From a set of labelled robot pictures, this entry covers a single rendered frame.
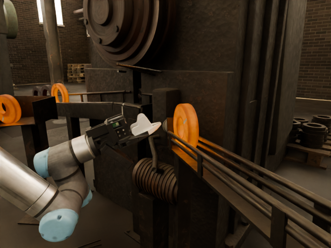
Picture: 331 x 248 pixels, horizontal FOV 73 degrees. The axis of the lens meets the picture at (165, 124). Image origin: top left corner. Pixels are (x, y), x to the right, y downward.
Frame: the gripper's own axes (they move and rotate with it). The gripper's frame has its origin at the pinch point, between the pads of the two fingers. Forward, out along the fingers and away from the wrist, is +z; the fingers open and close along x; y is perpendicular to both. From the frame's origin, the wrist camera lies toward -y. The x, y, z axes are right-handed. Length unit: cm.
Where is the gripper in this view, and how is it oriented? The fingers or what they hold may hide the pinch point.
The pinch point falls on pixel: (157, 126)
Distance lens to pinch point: 68.5
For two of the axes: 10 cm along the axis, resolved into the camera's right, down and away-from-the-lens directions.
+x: -2.6, -2.5, 9.3
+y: -3.0, -9.0, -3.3
